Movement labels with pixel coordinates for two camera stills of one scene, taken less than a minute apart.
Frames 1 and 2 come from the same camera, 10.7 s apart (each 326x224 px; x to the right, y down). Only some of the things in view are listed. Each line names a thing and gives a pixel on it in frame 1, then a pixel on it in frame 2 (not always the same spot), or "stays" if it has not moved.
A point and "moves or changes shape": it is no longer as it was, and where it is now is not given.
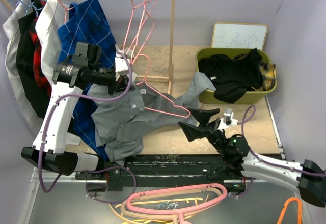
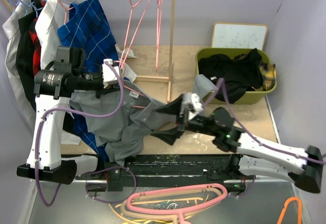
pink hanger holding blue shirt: x=66 y=9 stays
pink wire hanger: x=143 y=82 → x=125 y=56
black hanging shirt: x=25 y=60 stays
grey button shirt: x=121 y=118 moves or changes shape
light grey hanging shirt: x=9 y=27 stays
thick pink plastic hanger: x=181 y=212 stays
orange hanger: x=299 y=210 stays
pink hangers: x=139 y=30 → x=159 y=9
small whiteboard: x=239 y=35 stays
